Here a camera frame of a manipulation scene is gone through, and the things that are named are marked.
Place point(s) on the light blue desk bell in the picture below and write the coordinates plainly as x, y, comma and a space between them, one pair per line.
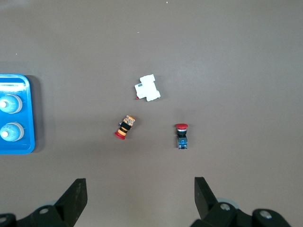
10, 104
11, 132

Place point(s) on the red mushroom button blue base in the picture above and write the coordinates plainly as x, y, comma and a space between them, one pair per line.
181, 138

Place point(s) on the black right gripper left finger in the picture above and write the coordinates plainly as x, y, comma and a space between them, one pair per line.
71, 201

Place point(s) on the blue plastic tray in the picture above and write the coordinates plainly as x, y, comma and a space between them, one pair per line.
28, 118

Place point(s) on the white circuit breaker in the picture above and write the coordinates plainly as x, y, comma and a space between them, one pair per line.
148, 88

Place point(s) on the red orange push button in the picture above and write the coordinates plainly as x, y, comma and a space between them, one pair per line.
124, 128

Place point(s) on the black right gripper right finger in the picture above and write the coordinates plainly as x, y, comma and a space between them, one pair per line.
208, 203

